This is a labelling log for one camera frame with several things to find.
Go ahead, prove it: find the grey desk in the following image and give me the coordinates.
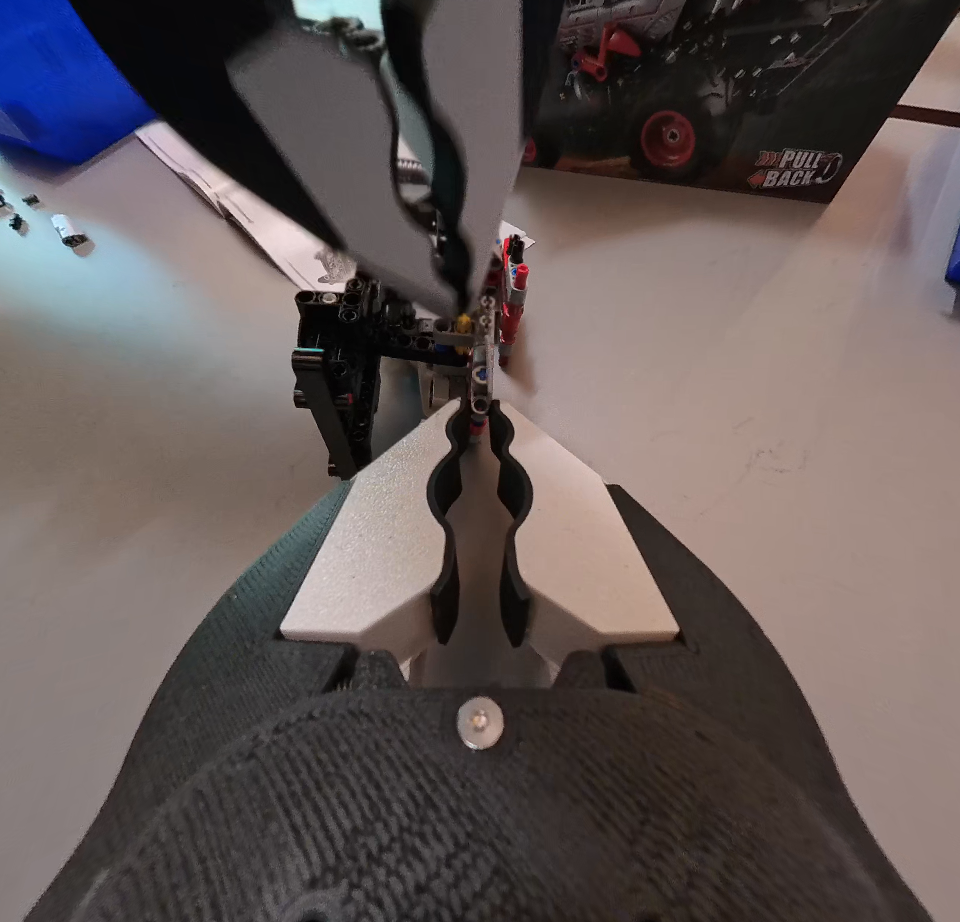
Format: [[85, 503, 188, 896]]
[[0, 105, 960, 922]]

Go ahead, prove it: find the black toy truck box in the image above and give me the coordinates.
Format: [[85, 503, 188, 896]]
[[521, 0, 960, 205]]

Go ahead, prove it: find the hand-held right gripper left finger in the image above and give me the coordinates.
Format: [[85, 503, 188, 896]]
[[279, 399, 462, 685]]

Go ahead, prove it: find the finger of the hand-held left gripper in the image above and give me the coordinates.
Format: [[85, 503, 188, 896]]
[[223, 18, 472, 317], [373, 0, 524, 295]]

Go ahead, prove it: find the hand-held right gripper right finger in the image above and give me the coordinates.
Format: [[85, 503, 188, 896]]
[[487, 401, 682, 687]]

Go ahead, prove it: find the brick toy truck model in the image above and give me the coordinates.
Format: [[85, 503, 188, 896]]
[[291, 236, 535, 481]]

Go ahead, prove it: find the blue box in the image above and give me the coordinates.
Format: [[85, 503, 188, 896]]
[[0, 0, 162, 166]]

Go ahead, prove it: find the white instruction booklet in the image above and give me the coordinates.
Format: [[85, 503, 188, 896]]
[[135, 123, 538, 316]]

